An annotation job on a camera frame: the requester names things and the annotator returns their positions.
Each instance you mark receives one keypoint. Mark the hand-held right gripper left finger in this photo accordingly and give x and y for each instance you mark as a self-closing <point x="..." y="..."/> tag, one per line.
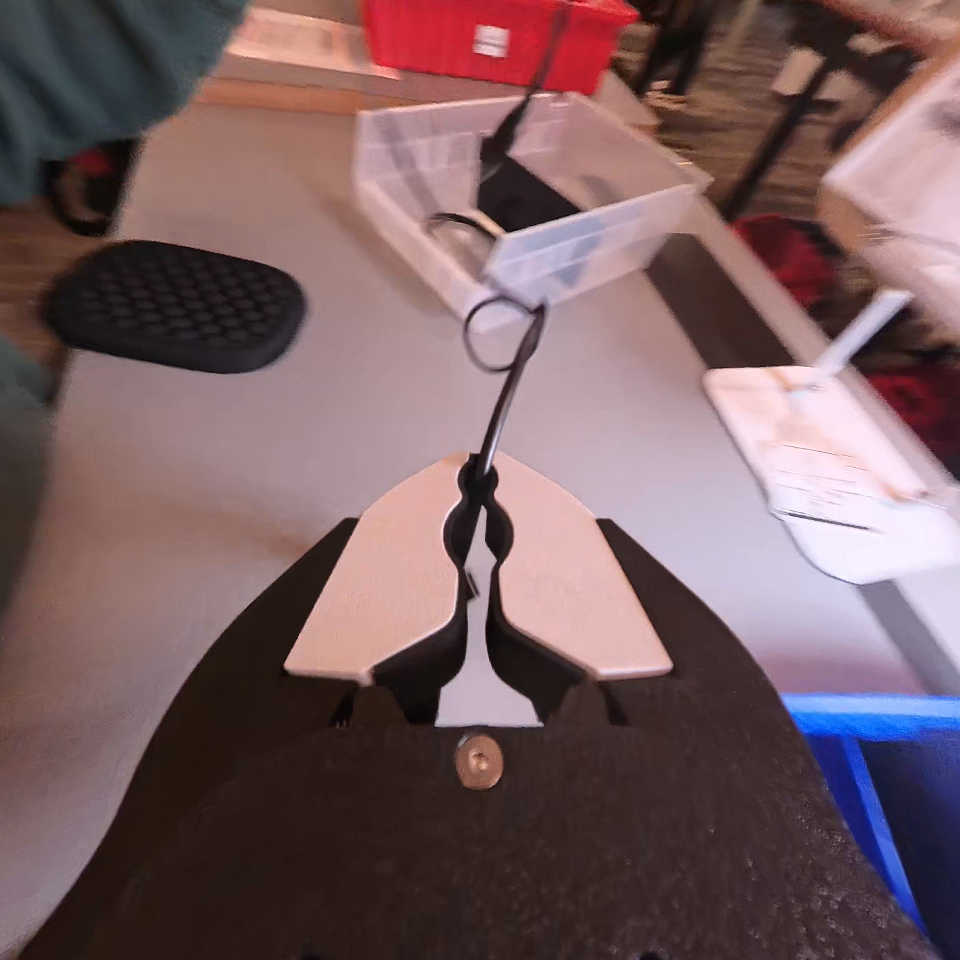
<point x="382" y="592"/>

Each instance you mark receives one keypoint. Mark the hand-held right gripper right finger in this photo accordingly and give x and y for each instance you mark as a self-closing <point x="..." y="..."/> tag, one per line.
<point x="577" y="592"/>

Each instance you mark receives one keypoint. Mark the slim black usb hub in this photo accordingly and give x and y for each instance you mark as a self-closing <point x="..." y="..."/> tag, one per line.
<point x="504" y="409"/>

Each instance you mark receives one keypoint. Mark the blue plastic bin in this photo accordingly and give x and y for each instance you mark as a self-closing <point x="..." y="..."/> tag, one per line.
<point x="825" y="720"/>

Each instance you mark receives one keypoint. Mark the clear plastic bin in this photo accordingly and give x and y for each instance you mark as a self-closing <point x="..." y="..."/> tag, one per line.
<point x="600" y="225"/>

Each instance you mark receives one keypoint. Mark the person's left forearm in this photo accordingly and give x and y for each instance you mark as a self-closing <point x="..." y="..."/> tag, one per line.
<point x="97" y="90"/>

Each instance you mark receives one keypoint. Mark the white document stand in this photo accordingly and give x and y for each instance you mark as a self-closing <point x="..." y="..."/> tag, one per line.
<point x="757" y="405"/>

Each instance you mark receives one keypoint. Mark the small line drawing paper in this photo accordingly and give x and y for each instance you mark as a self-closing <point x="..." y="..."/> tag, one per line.
<point x="840" y="480"/>

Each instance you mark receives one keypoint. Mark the black chair armrest pad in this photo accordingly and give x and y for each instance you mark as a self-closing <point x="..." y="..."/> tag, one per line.
<point x="180" y="307"/>

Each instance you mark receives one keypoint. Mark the person's teal sweatshirt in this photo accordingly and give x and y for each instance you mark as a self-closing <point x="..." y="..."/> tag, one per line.
<point x="22" y="465"/>

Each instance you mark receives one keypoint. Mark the red bag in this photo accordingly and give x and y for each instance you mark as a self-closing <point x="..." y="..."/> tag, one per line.
<point x="915" y="405"/>
<point x="787" y="255"/>

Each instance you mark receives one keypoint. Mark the black divider panel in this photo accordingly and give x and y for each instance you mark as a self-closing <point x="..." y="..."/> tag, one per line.
<point x="525" y="195"/>

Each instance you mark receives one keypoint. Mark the grey side table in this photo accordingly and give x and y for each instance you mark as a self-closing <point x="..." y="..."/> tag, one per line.
<point x="315" y="86"/>

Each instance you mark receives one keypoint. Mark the wooden standing desk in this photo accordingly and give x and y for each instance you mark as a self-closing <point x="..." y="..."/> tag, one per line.
<point x="795" y="120"/>

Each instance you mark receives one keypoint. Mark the red plastic bin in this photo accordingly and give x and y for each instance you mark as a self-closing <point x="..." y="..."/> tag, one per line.
<point x="427" y="37"/>

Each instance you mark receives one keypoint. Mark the printed paper sheet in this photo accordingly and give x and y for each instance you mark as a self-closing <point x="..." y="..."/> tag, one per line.
<point x="300" y="37"/>

